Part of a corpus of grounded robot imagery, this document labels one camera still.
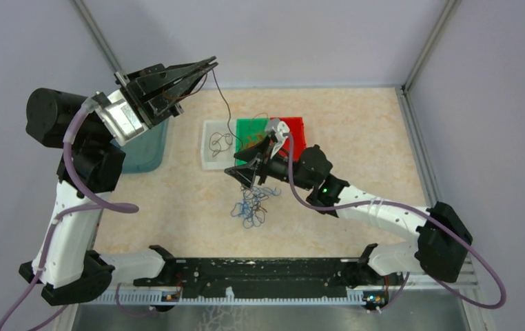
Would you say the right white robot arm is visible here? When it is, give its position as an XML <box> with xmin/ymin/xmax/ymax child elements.
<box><xmin>224</xmin><ymin>138</ymin><xmax>473</xmax><ymax>284</ymax></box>

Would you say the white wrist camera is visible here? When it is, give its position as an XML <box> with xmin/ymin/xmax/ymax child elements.
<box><xmin>265</xmin><ymin>118</ymin><xmax>290</xmax><ymax>158</ymax></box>
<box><xmin>94</xmin><ymin>90</ymin><xmax>149</xmax><ymax>146</ymax></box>

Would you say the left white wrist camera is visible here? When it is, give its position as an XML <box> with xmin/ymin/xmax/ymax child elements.
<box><xmin>94</xmin><ymin>90</ymin><xmax>149</xmax><ymax>146</ymax></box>

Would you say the white slotted cable duct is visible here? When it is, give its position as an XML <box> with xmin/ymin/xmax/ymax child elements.
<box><xmin>93</xmin><ymin>286</ymin><xmax>387</xmax><ymax>306</ymax></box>

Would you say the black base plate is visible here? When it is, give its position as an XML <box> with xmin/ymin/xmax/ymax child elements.
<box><xmin>133</xmin><ymin>258</ymin><xmax>385</xmax><ymax>299</ymax></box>

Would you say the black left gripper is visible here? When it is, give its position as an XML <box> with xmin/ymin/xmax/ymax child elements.
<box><xmin>103</xmin><ymin>54</ymin><xmax>218</xmax><ymax>128</ymax></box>

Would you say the aluminium frame post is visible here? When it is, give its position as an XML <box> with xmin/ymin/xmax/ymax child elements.
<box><xmin>70</xmin><ymin>0</ymin><xmax>124</xmax><ymax>74</ymax></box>
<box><xmin>402</xmin><ymin>0</ymin><xmax>461</xmax><ymax>94</ymax></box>

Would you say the right aluminium frame post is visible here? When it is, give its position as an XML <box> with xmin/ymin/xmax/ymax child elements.
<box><xmin>402</xmin><ymin>0</ymin><xmax>461</xmax><ymax>94</ymax></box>

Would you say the green plastic bin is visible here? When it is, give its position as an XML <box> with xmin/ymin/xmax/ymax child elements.
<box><xmin>235</xmin><ymin>118</ymin><xmax>269</xmax><ymax>152</ymax></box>

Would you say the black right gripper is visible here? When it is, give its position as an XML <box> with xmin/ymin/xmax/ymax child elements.
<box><xmin>225</xmin><ymin>134</ymin><xmax>314</xmax><ymax>191</ymax></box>

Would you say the red plastic bin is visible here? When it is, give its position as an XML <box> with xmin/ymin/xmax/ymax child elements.
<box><xmin>269</xmin><ymin>117</ymin><xmax>307</xmax><ymax>161</ymax></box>

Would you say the brown wire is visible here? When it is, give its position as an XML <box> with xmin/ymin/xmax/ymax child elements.
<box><xmin>209</xmin><ymin>132</ymin><xmax>234</xmax><ymax>159</ymax></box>
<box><xmin>162</xmin><ymin>68</ymin><xmax>273</xmax><ymax>216</ymax></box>

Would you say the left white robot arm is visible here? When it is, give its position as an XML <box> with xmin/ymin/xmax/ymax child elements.
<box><xmin>19</xmin><ymin>57</ymin><xmax>218</xmax><ymax>306</ymax></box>

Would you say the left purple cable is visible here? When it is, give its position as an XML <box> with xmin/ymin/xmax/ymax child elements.
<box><xmin>0</xmin><ymin>98</ymin><xmax>140</xmax><ymax>331</ymax></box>

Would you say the white plastic bin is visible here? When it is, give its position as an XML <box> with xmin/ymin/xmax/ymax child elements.
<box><xmin>200</xmin><ymin>120</ymin><xmax>236</xmax><ymax>170</ymax></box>

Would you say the left aluminium frame post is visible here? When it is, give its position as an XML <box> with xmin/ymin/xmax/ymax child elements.
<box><xmin>70</xmin><ymin>0</ymin><xmax>124</xmax><ymax>74</ymax></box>

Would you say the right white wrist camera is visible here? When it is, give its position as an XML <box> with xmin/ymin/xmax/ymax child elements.
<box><xmin>265</xmin><ymin>118</ymin><xmax>290</xmax><ymax>158</ymax></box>

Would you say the right aluminium side rail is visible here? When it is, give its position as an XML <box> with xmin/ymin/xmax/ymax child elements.
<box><xmin>395</xmin><ymin>86</ymin><xmax>442</xmax><ymax>205</ymax></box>

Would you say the teal translucent plastic tray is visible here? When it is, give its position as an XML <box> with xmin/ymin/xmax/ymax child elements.
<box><xmin>111</xmin><ymin>119</ymin><xmax>169</xmax><ymax>174</ymax></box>

